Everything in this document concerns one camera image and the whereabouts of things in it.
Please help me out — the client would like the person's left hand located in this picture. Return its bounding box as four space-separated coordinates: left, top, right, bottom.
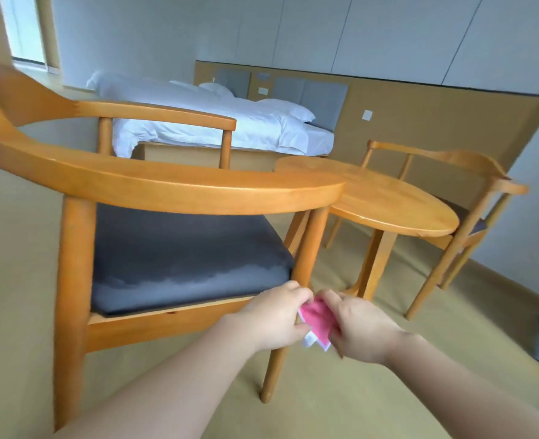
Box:
230 281 315 354

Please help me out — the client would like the person's right hand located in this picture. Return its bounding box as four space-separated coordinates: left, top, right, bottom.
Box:
314 289 412 366

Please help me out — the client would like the pink and white cloth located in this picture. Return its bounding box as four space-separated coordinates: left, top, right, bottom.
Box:
297 301 339 352

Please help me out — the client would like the person's left forearm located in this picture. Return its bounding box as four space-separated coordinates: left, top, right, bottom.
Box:
52 313 257 439

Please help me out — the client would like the person's right forearm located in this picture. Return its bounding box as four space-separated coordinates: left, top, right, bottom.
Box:
384 331 539 439

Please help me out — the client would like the grey seat cushion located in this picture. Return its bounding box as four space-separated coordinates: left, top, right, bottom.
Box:
90 203 295 317

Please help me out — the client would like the round wooden table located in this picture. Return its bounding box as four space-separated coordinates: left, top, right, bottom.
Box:
274 155 461 301

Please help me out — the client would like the small wooden armchair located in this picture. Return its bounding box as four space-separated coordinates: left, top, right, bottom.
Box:
322 140 530 321

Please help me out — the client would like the bed with white bedding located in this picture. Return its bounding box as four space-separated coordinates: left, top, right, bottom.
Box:
86 70 335 172

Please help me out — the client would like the white pillow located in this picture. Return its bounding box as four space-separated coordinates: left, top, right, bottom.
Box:
199 82 236 98
256 98 316 123

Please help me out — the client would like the grey padded headboard cushion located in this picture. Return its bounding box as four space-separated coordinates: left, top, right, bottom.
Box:
301 80 350 132
215 68 252 99
272 76 306 105

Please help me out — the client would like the wooden headboard panel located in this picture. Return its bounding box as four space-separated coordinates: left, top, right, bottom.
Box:
193 59 539 211

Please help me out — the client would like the large wooden armchair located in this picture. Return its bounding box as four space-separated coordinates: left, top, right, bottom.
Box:
0 59 347 432

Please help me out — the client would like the window with wooden frame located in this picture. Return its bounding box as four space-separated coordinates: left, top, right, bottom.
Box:
0 0 62 73

